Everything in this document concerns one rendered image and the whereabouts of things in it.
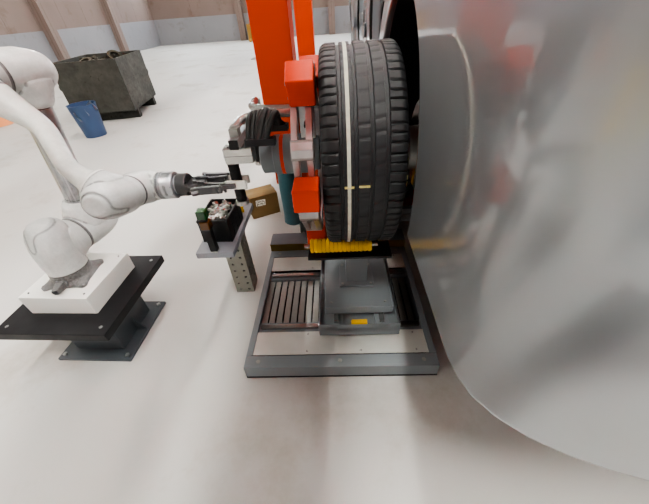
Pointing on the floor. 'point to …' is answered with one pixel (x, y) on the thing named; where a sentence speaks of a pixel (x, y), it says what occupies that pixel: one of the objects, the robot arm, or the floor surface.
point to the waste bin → (87, 118)
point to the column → (243, 268)
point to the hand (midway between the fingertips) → (238, 181)
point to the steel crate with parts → (108, 82)
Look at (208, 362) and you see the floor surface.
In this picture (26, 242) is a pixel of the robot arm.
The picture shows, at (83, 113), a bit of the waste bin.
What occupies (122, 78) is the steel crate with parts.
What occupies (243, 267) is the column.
